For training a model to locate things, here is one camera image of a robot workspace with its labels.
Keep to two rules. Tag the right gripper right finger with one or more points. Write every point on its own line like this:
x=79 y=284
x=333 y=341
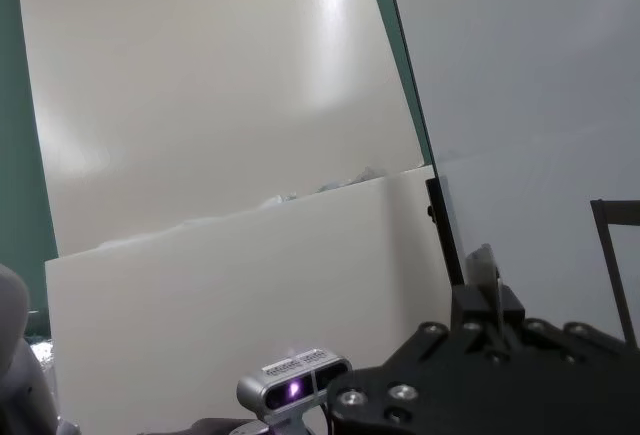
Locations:
x=514 y=307

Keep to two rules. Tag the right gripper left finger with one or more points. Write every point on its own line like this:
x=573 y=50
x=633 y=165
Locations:
x=470 y=310

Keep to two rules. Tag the small white board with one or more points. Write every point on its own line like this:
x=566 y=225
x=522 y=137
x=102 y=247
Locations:
x=200 y=305

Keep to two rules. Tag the large white board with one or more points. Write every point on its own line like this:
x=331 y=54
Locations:
x=200 y=80

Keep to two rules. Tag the shiny bubble wrap sheet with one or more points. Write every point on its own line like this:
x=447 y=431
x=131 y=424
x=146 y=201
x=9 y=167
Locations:
x=42 y=352

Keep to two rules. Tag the black table frame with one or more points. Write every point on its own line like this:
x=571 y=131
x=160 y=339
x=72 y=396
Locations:
x=445 y=235

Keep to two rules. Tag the black tape frame outline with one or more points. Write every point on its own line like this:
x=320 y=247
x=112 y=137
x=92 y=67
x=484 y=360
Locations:
x=607 y=255

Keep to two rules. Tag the silver depth camera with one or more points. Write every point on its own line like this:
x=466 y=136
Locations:
x=285 y=390

